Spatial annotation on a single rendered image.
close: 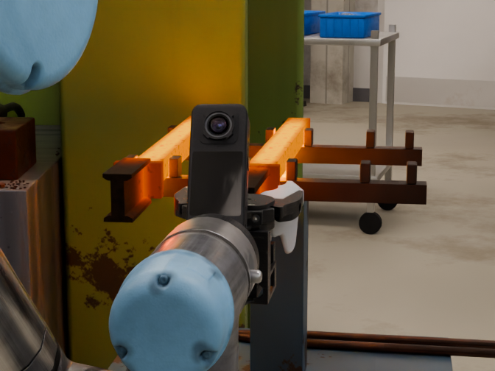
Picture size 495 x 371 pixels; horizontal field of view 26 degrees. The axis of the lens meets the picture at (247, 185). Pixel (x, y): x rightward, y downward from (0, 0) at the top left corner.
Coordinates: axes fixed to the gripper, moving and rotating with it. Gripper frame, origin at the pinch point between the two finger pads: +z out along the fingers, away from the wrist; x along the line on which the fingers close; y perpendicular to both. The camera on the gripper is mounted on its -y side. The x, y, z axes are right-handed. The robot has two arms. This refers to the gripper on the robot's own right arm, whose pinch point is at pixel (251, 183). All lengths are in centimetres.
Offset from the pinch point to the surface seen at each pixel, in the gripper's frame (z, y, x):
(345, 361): 24.9, 26.4, 7.4
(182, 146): 17.3, -0.3, -10.4
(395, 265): 324, 99, 8
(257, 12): 93, -12, -14
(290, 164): 8.6, -0.3, 2.6
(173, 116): 48, 1, -18
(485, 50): 820, 50, 68
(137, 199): -1.7, 1.5, -10.5
